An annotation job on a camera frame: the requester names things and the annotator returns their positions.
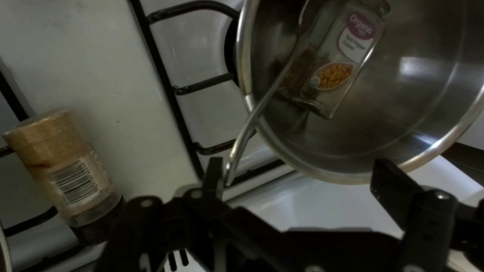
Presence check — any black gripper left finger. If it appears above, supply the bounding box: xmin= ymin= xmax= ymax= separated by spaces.
xmin=95 ymin=156 xmax=284 ymax=272

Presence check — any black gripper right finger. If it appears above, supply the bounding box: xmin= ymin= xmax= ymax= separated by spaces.
xmin=369 ymin=157 xmax=484 ymax=272

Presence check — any silver spoon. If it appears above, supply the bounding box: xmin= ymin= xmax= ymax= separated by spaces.
xmin=222 ymin=0 xmax=315 ymax=189

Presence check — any silver metal bowl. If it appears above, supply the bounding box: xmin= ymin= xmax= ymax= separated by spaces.
xmin=233 ymin=0 xmax=484 ymax=186

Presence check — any black stove grate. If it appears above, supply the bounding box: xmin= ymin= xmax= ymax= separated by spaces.
xmin=127 ymin=0 xmax=297 ymax=185
xmin=0 ymin=70 xmax=59 ymax=239

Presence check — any tan spice jar with barcode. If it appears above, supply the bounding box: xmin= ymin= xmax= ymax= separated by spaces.
xmin=2 ymin=107 xmax=123 ymax=230

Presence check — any clear labelled spice bottle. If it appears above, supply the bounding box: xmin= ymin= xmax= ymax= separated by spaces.
xmin=280 ymin=0 xmax=393 ymax=121

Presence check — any white gas stove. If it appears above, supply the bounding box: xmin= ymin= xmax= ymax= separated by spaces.
xmin=0 ymin=0 xmax=484 ymax=272

